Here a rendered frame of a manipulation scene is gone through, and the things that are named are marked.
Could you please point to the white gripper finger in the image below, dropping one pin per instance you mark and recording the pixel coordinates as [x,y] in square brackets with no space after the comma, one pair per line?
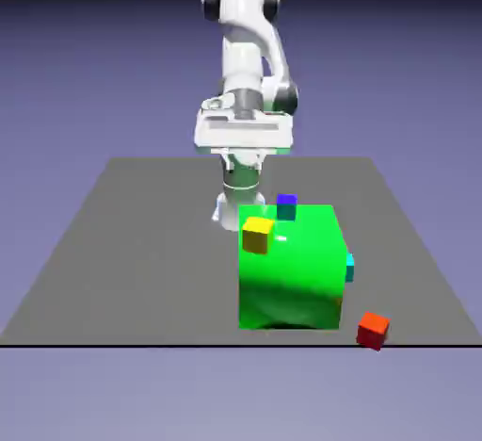
[256,158]
[228,160]

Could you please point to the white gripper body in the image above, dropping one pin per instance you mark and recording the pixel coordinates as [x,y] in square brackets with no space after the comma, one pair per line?
[243,135]

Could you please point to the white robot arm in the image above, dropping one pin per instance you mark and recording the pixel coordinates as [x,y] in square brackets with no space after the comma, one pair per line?
[241,52]

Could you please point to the small blue cube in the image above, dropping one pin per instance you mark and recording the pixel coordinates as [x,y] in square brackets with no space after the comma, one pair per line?
[286,207]

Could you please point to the small yellow cube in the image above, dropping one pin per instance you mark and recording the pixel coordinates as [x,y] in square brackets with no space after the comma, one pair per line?
[257,235]

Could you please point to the small cyan cube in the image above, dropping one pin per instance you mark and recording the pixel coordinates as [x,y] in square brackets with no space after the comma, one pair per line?
[350,267]

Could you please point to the small red cube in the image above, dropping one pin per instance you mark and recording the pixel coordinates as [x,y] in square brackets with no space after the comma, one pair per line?
[372,329]

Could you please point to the large green box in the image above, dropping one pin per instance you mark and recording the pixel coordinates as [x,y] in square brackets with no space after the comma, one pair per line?
[293,271]

